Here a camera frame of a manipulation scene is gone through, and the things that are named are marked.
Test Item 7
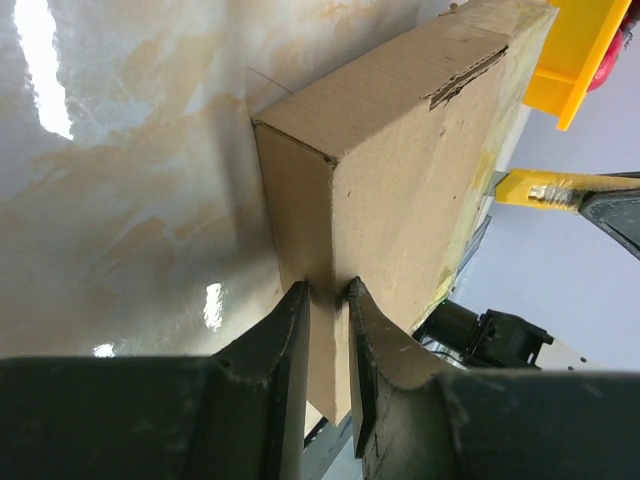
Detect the red apple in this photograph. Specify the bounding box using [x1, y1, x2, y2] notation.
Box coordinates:
[587, 29, 624, 92]

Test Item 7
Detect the yellow plastic tray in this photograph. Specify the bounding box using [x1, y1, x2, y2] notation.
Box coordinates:
[523, 0, 633, 131]

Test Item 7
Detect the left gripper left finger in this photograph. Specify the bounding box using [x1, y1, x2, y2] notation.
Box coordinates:
[1, 282, 310, 479]

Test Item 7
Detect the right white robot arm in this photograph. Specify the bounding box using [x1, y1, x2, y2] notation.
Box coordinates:
[413, 169, 639, 372]

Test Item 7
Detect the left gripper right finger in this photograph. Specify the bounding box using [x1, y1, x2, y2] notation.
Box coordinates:
[348, 279, 639, 479]

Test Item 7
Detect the brown cardboard express box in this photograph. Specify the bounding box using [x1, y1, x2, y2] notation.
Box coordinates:
[253, 1, 557, 422]

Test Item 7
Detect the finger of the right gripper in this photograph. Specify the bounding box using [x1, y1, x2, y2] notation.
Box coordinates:
[578, 171, 639, 260]

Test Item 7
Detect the yellow utility knife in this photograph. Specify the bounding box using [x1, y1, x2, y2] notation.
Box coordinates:
[491, 168, 601, 213]

